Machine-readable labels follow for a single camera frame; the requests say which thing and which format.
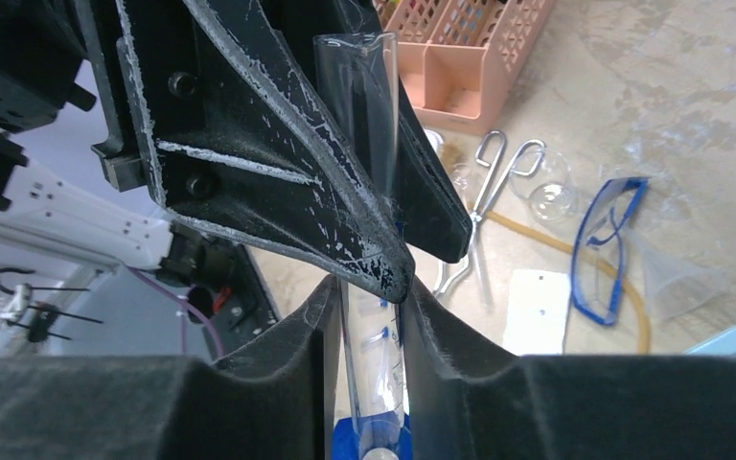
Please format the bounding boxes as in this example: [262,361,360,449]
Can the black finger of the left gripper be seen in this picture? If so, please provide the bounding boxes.
[117,1,415,302]

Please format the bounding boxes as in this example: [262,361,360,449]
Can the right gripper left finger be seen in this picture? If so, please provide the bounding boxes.
[0,275,341,459]

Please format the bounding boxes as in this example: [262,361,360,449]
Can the blue safety glasses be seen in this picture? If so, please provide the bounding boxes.
[569,176,649,326]

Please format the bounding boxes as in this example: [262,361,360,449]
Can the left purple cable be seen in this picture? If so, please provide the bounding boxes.
[126,266,226,360]

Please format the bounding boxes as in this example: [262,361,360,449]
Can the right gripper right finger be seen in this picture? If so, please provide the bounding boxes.
[402,282,736,459]

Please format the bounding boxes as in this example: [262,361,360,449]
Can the clear glass flask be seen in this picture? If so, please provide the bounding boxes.
[510,148,579,223]

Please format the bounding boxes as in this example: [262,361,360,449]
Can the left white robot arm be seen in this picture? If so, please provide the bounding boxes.
[0,1,472,302]

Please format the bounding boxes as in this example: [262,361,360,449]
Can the metal crucible tongs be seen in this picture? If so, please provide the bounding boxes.
[432,129,546,309]

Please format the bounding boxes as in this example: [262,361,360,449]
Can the graduated cylinder blue base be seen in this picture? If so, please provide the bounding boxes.
[312,32,415,460]

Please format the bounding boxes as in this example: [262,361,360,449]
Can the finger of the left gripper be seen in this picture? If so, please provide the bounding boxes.
[262,0,471,263]

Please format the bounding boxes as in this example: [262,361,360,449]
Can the tan rubber tubing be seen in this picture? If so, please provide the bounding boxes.
[485,209,653,356]

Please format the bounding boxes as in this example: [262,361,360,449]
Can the small white plastic packet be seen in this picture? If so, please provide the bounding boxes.
[501,269,571,356]

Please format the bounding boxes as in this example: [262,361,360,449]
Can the pink plastic organizer rack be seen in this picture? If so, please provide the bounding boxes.
[374,0,555,135]

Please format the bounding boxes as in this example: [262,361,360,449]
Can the clear plastic funnel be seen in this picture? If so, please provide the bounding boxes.
[628,230,729,321]

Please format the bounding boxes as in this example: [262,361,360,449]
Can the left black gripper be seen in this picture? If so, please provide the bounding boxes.
[0,1,147,191]

